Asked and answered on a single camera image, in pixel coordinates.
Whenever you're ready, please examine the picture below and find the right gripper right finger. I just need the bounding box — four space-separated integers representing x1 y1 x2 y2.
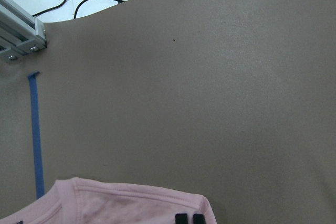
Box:
192 214 205 224

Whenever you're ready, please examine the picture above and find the aluminium frame post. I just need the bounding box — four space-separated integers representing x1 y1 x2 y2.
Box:
1 0 47 62

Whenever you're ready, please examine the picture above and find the pink Snoopy t-shirt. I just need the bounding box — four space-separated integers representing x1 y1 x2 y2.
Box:
1 177 216 223

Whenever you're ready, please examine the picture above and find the brown table cover mat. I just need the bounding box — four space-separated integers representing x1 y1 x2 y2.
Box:
1 0 335 223

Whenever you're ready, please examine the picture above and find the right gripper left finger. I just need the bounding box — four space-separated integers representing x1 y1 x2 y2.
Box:
175 214 188 224

